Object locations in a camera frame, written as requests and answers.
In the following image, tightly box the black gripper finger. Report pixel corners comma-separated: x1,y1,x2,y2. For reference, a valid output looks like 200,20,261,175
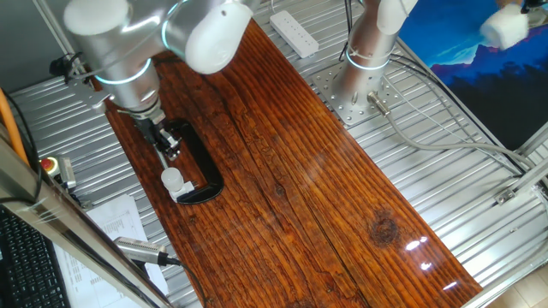
164,127,183,156
153,135,173,163

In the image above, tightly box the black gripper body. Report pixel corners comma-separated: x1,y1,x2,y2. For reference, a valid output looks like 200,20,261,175
133,115,167,146

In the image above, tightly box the white light bulb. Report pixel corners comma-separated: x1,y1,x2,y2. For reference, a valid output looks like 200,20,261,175
160,167,185,193

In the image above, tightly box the black C-clamp with steel screw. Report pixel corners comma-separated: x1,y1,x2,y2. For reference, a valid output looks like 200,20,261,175
152,118,225,205

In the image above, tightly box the white plug socket adapter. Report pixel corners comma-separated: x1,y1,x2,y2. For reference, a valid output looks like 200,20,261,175
169,180,199,204

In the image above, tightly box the printed white paper sheet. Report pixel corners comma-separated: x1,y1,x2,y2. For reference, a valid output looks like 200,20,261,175
53,194,170,308

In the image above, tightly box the brown wooden board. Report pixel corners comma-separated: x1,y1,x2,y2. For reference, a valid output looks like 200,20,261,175
92,19,483,308

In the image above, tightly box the orange pole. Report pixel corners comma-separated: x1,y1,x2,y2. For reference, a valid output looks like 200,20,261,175
0,87,30,168

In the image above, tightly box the thin diagonal metal rod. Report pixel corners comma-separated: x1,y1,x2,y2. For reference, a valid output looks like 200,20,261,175
32,0,93,91

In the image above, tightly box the white power strip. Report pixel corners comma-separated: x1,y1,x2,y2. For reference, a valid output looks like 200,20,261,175
269,10,320,59

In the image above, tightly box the black keyboard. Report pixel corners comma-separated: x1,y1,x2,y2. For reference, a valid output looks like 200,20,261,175
0,204,72,308

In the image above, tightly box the blue mountain poster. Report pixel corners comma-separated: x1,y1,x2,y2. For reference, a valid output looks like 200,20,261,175
397,0,548,151

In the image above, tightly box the white fuzzy object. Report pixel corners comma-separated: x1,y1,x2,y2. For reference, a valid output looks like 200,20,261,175
479,3,530,50

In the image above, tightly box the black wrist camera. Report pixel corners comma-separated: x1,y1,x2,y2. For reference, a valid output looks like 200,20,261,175
49,53,83,85

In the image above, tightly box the black cable beside orange pole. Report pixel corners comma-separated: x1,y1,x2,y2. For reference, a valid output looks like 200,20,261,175
0,92,44,205

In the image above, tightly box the shiny metal frame bar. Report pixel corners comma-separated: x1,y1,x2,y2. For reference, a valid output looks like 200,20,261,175
0,123,172,308

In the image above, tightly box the black camera cable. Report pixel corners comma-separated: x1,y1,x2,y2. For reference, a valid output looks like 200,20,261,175
164,256,209,308

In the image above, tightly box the black base cable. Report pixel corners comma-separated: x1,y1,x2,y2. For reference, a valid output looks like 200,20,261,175
339,0,357,62

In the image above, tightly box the thick grey base cable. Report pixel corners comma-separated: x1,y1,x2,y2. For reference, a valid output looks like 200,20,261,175
366,92,548,177

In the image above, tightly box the thin white cable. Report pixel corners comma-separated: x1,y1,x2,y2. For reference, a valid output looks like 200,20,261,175
383,74,521,175

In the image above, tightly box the aluminium frame profile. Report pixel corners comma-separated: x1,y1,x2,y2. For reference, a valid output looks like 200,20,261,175
495,158,548,205

